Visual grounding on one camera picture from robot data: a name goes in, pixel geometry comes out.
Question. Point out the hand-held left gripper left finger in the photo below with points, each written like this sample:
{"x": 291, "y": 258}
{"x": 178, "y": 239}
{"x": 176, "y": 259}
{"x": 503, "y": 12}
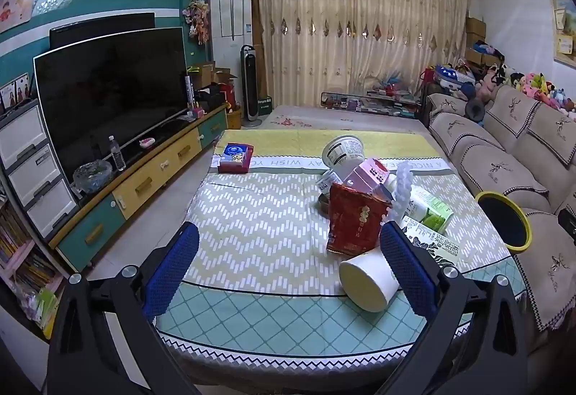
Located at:
{"x": 173, "y": 269}

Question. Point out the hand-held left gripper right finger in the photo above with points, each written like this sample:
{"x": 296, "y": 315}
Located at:
{"x": 407, "y": 269}

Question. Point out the white paper cup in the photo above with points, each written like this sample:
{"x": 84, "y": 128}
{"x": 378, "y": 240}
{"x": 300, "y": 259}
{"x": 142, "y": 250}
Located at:
{"x": 366, "y": 278}

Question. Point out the yellow rimmed black trash bin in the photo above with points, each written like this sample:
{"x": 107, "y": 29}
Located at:
{"x": 506, "y": 219}

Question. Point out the flat printed paper box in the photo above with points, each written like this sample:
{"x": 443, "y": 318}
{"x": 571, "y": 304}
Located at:
{"x": 434, "y": 244}

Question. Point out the green and white carton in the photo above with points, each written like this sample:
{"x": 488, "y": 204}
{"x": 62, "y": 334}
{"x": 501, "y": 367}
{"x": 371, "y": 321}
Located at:
{"x": 429, "y": 208}

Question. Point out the red snack bag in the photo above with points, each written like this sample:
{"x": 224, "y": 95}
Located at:
{"x": 355, "y": 219}

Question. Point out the white crumpled plastic bag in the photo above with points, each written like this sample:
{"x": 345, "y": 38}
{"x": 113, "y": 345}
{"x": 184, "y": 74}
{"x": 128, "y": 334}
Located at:
{"x": 400, "y": 188}

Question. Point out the yellow and teal tv cabinet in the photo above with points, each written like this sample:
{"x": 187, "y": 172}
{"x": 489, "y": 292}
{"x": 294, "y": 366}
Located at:
{"x": 148, "y": 179}

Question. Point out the beige sofa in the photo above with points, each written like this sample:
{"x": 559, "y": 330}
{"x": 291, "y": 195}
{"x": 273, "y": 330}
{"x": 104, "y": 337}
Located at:
{"x": 490, "y": 170}

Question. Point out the pink strawberry milk carton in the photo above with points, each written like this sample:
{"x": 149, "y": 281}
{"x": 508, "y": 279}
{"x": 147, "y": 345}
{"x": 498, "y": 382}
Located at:
{"x": 366, "y": 176}

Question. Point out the metal tin tray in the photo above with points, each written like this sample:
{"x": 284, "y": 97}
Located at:
{"x": 323, "y": 203}

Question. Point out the glass bowl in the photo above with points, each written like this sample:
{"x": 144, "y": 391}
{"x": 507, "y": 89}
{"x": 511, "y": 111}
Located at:
{"x": 92, "y": 176}

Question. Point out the clear water bottle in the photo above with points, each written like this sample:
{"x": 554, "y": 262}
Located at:
{"x": 117, "y": 154}

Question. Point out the small pink object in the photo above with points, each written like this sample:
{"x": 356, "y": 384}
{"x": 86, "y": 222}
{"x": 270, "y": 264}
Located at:
{"x": 147, "y": 143}

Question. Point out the red and blue tissue pack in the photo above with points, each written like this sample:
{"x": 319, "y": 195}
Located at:
{"x": 236, "y": 156}

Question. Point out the large white yogurt tub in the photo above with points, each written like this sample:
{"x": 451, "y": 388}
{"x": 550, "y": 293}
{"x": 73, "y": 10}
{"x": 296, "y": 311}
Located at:
{"x": 343, "y": 152}

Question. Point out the pile of stuffed toys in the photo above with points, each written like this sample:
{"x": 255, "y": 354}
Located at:
{"x": 531, "y": 84}

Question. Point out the bookshelf with books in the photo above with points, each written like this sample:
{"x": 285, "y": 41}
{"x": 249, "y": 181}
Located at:
{"x": 27, "y": 269}

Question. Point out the low glass shelf with books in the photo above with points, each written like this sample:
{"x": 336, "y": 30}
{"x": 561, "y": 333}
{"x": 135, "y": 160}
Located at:
{"x": 373, "y": 102}

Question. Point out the white plastic drawer unit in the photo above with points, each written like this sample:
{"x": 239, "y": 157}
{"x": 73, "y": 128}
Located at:
{"x": 33, "y": 170}

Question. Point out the large black television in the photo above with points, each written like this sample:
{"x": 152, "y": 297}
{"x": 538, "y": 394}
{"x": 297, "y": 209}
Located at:
{"x": 112, "y": 98}

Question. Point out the open cardboard boxes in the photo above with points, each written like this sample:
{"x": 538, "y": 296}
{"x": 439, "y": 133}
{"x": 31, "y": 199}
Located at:
{"x": 216, "y": 82}

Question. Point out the black tower fan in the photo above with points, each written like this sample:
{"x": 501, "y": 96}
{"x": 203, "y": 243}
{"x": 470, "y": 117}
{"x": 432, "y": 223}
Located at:
{"x": 251, "y": 84}

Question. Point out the stacked cardboard boxes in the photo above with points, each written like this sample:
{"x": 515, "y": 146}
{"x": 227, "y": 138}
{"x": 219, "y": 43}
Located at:
{"x": 475, "y": 37}

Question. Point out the framed photos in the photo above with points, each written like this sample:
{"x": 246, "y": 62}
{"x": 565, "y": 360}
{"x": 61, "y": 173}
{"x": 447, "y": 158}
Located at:
{"x": 15, "y": 93}

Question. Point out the beige patterned curtains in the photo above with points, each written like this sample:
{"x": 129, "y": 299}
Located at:
{"x": 360, "y": 26}

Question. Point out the artificial flower bunch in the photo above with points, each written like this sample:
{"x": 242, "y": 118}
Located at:
{"x": 198, "y": 19}

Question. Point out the smaller black television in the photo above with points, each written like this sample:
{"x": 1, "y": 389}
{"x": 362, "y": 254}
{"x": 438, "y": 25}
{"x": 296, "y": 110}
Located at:
{"x": 99, "y": 28}

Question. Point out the white standing air conditioner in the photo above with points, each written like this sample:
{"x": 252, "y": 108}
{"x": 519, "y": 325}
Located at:
{"x": 229, "y": 17}

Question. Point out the framed wall picture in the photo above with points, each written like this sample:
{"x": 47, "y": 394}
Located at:
{"x": 562, "y": 30}

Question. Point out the children's wall poster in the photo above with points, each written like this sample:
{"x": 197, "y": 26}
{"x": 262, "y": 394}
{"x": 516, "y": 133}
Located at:
{"x": 15, "y": 8}

